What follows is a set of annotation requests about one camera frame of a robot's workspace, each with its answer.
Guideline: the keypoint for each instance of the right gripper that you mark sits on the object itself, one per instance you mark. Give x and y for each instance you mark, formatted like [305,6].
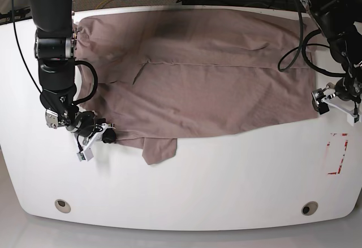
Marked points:
[87,118]

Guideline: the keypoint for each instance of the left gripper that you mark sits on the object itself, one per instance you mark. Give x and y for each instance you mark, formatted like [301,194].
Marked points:
[344,89]

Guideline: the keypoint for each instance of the mauve brown T-shirt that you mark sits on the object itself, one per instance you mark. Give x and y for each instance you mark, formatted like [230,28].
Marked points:
[166,75]

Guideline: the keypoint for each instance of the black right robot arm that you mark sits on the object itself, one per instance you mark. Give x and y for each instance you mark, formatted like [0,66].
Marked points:
[55,52]

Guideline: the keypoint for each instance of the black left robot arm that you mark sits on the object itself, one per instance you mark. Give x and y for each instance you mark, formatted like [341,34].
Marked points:
[335,22]

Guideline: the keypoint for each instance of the red tape rectangle marking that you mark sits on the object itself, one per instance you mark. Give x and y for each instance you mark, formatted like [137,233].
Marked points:
[335,153]

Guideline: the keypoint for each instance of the black tripod stand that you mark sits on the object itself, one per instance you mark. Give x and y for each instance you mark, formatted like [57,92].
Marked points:
[19,15]

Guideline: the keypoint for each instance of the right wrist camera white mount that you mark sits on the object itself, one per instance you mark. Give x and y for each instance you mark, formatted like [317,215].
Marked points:
[89,146]

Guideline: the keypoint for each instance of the left table cable grommet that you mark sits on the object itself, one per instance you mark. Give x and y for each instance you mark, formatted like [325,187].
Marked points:
[62,206]

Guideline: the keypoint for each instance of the table cable grommet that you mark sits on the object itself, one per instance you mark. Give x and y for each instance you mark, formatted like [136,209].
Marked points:
[62,206]
[309,208]

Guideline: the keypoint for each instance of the right table cable grommet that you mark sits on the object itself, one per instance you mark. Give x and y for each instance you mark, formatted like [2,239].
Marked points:
[309,208]

